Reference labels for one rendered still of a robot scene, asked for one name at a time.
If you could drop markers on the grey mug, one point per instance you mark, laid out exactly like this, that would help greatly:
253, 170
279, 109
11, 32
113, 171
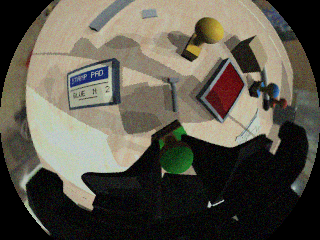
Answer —
282, 114

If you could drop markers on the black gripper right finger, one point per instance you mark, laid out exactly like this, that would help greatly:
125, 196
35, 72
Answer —
216, 165

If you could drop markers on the yellow rubber stamp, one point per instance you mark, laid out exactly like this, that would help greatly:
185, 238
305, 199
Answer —
208, 31

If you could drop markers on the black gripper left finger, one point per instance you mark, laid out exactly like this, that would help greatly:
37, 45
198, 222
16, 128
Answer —
141, 180

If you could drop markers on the white marker with black cap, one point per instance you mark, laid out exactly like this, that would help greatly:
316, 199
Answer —
264, 77

